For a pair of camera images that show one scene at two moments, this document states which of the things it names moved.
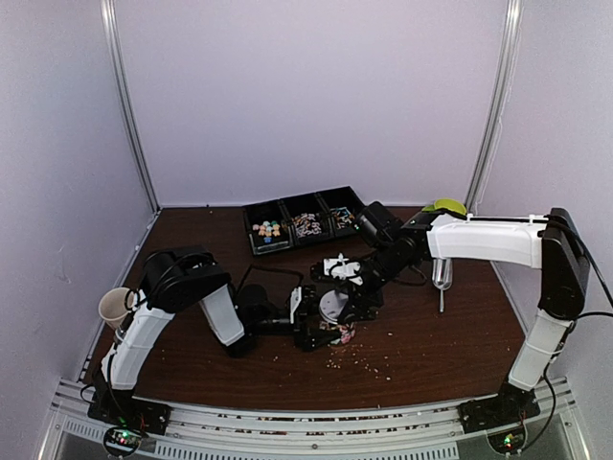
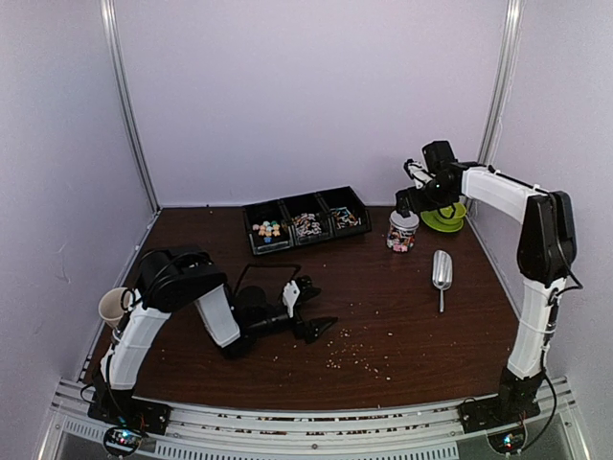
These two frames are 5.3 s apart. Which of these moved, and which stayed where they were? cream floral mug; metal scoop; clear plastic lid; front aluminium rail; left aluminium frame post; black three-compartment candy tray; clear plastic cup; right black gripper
Moved: clear plastic lid; clear plastic cup; right black gripper
Stayed: front aluminium rail; black three-compartment candy tray; cream floral mug; metal scoop; left aluminium frame post
